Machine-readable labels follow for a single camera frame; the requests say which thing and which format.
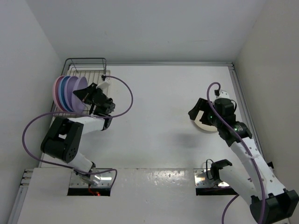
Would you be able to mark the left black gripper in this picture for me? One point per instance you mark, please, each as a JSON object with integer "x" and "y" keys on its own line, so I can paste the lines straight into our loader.
{"x": 84, "y": 94}

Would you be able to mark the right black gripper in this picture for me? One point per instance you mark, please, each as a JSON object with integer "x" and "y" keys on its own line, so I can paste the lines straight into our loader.
{"x": 201, "y": 105}

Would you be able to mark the purple plate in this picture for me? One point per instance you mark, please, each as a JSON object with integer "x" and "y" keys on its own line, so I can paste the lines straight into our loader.
{"x": 76, "y": 99}
{"x": 69, "y": 83}

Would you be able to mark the cream plate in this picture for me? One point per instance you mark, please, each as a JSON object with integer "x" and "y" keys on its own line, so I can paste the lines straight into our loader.
{"x": 203, "y": 127}

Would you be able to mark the blue plate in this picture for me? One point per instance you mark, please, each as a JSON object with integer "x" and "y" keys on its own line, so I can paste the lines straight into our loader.
{"x": 61, "y": 93}

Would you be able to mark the pink plate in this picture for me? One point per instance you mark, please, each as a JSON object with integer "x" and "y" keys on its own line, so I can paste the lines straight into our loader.
{"x": 55, "y": 93}

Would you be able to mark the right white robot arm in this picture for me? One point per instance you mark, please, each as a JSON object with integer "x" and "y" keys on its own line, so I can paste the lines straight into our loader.
{"x": 268, "y": 199}

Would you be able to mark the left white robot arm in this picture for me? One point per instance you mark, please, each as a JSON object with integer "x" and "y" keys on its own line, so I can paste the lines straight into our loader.
{"x": 63, "y": 138}

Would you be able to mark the beige drip tray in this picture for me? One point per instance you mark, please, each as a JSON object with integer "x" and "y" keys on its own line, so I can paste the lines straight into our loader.
{"x": 92, "y": 76}

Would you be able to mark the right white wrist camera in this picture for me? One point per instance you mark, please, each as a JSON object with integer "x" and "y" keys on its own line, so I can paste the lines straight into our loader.
{"x": 221, "y": 94}

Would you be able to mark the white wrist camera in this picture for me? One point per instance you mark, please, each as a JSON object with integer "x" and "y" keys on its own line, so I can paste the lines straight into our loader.
{"x": 221, "y": 94}
{"x": 104, "y": 84}

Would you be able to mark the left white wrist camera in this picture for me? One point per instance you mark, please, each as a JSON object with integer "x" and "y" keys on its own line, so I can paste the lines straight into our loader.
{"x": 104, "y": 84}

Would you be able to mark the metal wire dish rack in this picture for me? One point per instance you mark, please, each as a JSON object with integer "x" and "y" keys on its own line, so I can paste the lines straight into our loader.
{"x": 81, "y": 64}

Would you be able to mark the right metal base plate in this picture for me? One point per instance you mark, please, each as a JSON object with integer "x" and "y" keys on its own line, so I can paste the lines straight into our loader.
{"x": 203, "y": 179}

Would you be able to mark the metal base plate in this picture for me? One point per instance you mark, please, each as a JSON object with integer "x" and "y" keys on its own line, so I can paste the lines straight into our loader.
{"x": 203, "y": 179}
{"x": 103, "y": 180}

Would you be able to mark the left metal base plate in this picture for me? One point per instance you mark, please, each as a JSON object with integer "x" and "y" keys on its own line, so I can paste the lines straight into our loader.
{"x": 103, "y": 180}

